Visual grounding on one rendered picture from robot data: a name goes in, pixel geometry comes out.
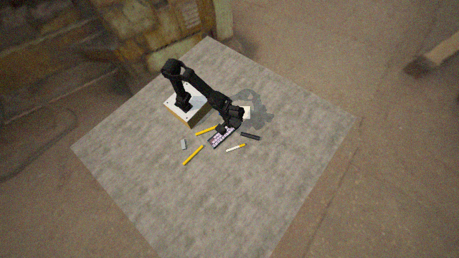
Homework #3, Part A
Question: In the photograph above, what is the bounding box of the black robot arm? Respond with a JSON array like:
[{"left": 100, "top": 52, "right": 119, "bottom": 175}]
[{"left": 161, "top": 58, "right": 244, "bottom": 130}]

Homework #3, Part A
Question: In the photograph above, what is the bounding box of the black cylinder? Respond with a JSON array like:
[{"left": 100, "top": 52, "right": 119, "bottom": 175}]
[{"left": 240, "top": 132, "right": 260, "bottom": 140}]

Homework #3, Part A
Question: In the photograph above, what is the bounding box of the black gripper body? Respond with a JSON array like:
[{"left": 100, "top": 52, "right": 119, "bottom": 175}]
[{"left": 215, "top": 116, "right": 231, "bottom": 135}]

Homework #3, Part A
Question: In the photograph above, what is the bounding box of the keyboard with white letter keys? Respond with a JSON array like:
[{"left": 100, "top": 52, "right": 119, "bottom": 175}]
[{"left": 207, "top": 126, "right": 236, "bottom": 149}]

